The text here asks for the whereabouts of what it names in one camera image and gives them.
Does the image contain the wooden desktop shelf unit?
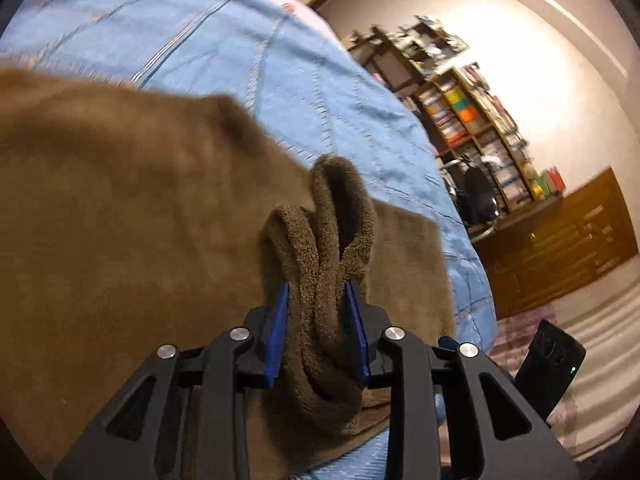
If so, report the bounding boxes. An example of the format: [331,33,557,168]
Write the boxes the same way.
[345,15,471,92]

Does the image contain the brown wooden cabinet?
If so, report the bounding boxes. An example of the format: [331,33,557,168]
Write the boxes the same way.
[471,167,640,319]

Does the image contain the black chair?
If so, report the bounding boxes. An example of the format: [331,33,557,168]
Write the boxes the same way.
[444,156,502,237]

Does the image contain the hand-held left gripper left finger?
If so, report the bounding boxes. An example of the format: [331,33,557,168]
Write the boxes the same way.
[52,282,291,480]

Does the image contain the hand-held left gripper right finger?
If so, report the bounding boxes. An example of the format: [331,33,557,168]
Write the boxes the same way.
[342,280,582,480]

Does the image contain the wooden bookshelf with books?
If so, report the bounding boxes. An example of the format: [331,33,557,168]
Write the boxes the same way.
[400,62,568,213]

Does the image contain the blue checked quilt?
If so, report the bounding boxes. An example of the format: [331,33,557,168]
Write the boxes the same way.
[0,0,499,480]

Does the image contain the brown fleece pants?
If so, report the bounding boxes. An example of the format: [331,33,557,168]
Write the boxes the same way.
[0,69,457,476]

